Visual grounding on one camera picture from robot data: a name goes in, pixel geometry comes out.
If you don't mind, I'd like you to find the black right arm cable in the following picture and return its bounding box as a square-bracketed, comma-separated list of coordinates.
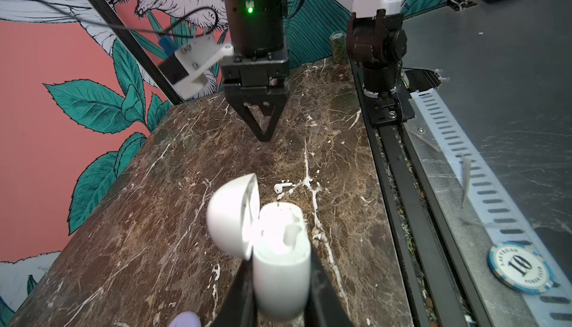
[0, 0, 220, 39]

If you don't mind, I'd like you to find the purple earbud charging case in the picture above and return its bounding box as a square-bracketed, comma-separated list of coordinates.
[168, 311, 202, 327]

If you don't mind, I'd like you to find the white earbud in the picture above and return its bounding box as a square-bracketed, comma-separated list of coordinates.
[273, 182, 294, 194]

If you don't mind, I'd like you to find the white round puck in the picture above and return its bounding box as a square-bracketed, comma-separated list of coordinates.
[206, 173, 311, 322]

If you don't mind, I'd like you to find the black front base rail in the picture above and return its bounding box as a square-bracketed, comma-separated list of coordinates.
[350, 62, 492, 326]

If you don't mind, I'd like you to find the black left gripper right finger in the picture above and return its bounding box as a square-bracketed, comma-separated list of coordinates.
[305, 247, 353, 327]

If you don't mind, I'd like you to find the black right corner post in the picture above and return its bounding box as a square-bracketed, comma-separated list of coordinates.
[88, 0, 183, 105]

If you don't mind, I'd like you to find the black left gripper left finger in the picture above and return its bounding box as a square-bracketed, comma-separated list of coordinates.
[212, 260, 255, 327]

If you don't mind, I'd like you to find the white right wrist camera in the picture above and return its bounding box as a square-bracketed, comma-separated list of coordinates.
[159, 34, 235, 100]

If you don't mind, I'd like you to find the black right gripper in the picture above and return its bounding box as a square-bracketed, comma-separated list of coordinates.
[220, 49, 290, 142]

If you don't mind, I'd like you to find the white perforated vent strip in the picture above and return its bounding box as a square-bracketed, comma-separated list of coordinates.
[407, 89, 571, 326]

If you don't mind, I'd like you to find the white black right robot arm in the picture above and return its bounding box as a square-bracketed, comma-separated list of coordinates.
[160, 0, 414, 142]

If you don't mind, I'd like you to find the poker chip on vent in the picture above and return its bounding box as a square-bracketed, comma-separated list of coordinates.
[487, 241, 554, 295]

